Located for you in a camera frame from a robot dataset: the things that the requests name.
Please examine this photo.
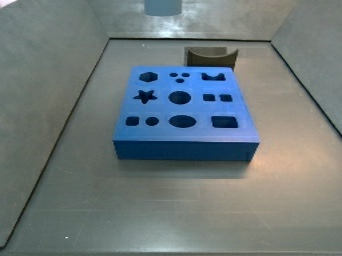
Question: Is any blue-grey cylinder at top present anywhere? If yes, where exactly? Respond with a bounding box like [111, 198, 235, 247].
[145, 0, 182, 16]

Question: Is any blue shape sorter block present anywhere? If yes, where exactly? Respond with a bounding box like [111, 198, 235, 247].
[113, 66, 261, 161]

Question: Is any dark curved holder block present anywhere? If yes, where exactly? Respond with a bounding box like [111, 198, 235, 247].
[185, 47, 239, 69]

